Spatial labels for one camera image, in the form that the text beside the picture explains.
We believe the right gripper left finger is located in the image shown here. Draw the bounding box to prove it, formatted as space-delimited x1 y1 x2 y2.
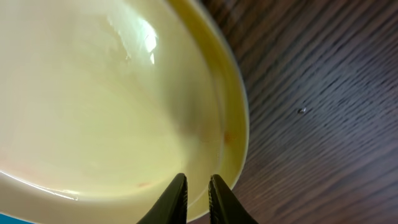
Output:
137 173 188 224

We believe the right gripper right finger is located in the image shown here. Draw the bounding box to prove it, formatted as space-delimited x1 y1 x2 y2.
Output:
208 174 258 224

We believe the yellow-green plate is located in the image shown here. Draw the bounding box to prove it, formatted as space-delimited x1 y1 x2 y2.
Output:
1 0 249 223

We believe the teal plastic serving tray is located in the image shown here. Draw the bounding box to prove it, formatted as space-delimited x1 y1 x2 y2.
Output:
0 213 32 224

